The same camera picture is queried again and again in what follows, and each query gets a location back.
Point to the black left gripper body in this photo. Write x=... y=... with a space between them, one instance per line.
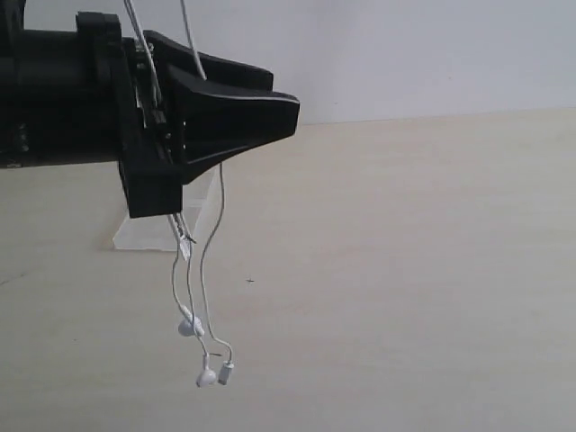
x=150 y=180

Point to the clear plastic storage box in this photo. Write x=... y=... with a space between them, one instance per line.
x=156 y=233

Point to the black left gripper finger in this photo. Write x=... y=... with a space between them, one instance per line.
x=215 y=122
x=168 y=52

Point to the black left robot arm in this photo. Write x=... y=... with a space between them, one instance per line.
x=55 y=109

